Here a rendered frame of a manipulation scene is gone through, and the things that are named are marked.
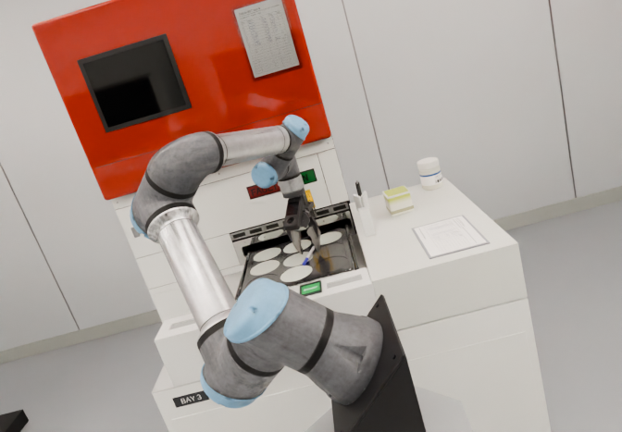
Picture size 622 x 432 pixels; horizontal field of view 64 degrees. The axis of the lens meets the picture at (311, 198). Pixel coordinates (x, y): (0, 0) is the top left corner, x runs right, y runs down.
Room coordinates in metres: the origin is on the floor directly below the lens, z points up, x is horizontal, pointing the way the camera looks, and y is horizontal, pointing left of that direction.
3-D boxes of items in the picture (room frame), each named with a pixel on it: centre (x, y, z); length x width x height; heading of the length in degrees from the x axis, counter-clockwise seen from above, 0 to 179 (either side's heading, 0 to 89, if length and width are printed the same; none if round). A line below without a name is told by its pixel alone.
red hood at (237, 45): (2.03, 0.25, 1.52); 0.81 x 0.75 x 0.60; 86
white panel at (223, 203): (1.72, 0.28, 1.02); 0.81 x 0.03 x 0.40; 86
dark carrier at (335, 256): (1.48, 0.10, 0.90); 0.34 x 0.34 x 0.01; 86
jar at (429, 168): (1.59, -0.41, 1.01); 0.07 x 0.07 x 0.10
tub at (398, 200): (1.46, -0.26, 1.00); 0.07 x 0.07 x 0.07; 0
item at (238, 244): (1.69, 0.10, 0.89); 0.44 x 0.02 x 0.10; 86
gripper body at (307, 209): (1.50, 0.04, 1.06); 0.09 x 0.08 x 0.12; 159
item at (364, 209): (1.35, -0.14, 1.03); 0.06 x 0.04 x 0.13; 176
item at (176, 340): (1.12, 0.19, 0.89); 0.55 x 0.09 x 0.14; 86
